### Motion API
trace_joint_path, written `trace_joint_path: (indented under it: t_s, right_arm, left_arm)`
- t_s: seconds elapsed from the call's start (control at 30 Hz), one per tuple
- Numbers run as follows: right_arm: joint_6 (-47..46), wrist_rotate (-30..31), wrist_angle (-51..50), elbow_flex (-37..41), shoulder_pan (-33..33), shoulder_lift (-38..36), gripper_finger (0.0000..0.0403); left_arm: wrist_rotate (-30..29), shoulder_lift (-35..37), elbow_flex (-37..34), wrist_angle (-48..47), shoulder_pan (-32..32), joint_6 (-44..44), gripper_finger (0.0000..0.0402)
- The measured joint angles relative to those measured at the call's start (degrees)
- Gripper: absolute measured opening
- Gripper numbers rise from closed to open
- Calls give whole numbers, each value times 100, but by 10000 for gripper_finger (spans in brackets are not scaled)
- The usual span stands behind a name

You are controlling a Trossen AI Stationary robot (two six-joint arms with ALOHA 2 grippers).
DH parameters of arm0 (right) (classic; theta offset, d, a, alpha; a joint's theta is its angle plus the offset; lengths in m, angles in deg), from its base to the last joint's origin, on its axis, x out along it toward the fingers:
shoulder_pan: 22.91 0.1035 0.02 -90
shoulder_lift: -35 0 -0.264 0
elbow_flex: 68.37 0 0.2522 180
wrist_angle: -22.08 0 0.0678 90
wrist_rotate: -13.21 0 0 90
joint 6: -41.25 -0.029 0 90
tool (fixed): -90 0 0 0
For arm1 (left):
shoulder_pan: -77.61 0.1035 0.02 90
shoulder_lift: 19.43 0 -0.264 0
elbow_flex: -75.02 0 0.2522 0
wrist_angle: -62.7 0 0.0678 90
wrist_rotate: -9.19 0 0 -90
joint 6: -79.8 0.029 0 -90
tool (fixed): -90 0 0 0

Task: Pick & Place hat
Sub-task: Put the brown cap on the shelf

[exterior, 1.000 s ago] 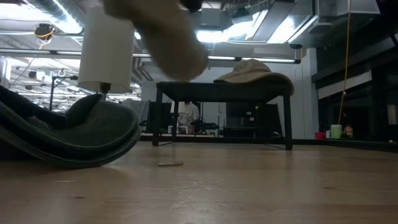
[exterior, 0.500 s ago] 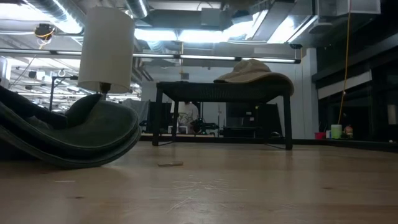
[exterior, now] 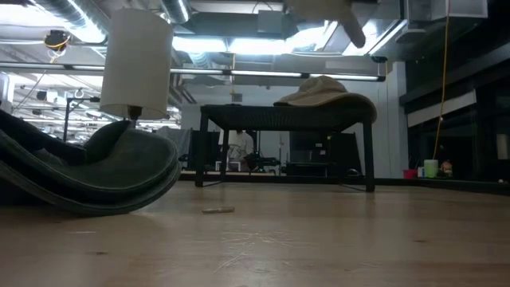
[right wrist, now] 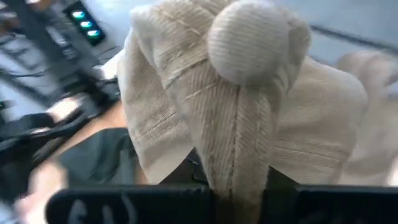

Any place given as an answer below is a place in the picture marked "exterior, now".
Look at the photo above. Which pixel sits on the dark green bucket hat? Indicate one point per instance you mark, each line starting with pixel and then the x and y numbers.
pixel 131 163

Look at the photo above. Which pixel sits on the person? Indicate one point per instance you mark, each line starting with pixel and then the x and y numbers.
pixel 239 145

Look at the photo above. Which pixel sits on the black perforated metal shelf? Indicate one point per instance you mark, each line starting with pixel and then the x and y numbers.
pixel 279 117

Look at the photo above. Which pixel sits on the grey hanging box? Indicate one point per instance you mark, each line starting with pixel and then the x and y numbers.
pixel 237 97

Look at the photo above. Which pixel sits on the black cabinet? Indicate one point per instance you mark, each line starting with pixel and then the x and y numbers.
pixel 315 153

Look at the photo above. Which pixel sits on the long ceiling light bar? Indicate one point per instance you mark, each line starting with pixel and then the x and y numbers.
pixel 263 73

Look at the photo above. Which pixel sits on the small beige strip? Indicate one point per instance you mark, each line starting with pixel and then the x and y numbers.
pixel 218 210

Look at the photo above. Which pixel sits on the grey ceiling box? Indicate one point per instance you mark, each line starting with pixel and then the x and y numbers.
pixel 270 22

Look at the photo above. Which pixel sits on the red container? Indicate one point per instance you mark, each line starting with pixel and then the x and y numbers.
pixel 410 174

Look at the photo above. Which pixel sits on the green plastic cup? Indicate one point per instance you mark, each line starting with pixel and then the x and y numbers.
pixel 430 168

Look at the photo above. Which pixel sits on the black tube stand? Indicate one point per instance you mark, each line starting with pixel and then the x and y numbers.
pixel 67 115

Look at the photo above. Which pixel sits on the small colourful toy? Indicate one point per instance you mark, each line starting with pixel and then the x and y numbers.
pixel 446 169

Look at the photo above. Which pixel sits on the white rounded object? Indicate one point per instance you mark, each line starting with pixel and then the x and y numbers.
pixel 6 93

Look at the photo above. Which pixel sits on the black aluminium table frame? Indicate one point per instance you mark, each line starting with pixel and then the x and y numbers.
pixel 438 184

